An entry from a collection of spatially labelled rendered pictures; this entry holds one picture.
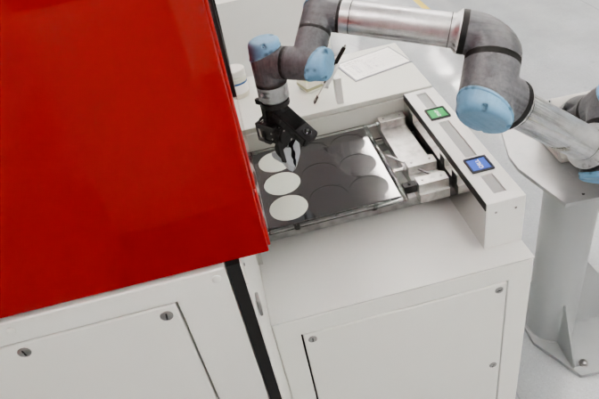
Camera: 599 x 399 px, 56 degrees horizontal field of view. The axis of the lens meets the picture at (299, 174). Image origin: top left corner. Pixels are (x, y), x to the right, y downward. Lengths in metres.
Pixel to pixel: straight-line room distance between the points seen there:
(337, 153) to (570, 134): 0.61
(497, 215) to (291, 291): 0.51
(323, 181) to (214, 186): 0.77
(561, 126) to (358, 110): 0.62
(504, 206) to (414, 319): 0.34
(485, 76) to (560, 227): 0.79
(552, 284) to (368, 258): 0.83
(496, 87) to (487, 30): 0.13
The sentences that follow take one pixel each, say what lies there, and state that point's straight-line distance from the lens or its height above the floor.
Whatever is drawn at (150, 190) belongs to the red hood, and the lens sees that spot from 0.79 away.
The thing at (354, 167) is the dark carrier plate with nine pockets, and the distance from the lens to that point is 1.55.
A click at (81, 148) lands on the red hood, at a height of 1.47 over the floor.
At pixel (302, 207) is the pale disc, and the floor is 0.90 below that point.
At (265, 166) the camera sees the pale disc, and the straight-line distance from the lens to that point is 1.62.
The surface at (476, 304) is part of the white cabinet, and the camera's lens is 1.46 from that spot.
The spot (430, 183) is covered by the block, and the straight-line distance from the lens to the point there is 1.47.
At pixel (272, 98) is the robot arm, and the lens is 1.33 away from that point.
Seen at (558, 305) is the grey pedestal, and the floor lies 0.22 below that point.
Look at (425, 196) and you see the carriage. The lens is 1.48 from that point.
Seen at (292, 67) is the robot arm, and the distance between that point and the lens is 1.26.
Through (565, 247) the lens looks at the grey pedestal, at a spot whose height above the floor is 0.49.
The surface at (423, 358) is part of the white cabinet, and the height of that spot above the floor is 0.55.
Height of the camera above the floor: 1.82
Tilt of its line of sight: 36 degrees down
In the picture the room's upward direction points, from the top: 11 degrees counter-clockwise
